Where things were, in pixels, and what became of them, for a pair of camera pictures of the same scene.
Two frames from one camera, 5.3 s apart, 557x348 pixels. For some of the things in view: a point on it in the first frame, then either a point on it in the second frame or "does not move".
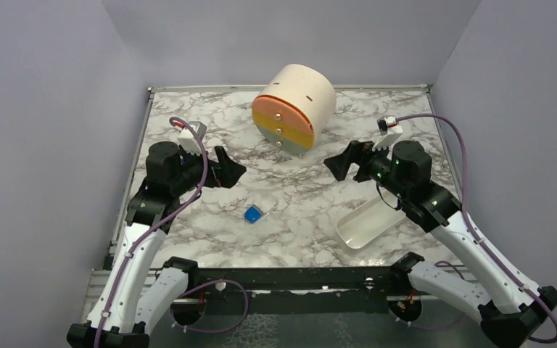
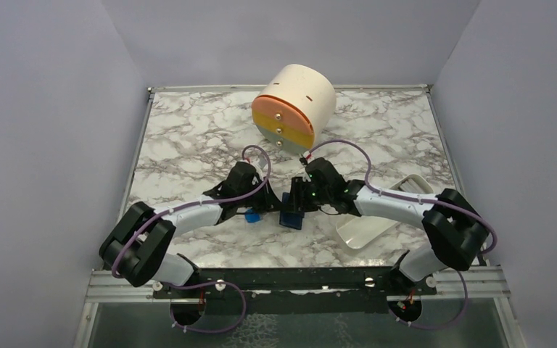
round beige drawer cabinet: (295, 109) does not move
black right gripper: (355, 152) to (298, 202)
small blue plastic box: (252, 214) does not move
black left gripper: (224, 173) to (270, 201)
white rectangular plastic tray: (368, 221) does not move
